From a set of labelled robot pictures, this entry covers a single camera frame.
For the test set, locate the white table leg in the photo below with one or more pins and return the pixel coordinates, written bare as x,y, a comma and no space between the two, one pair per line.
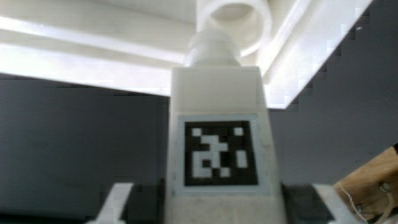
223,187

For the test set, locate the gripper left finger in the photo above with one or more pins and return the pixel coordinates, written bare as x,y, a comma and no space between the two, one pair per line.
132,205

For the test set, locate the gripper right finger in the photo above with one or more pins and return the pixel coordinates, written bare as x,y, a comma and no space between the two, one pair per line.
315,206

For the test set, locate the white square tabletop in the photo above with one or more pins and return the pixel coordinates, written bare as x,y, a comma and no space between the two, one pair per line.
111,42

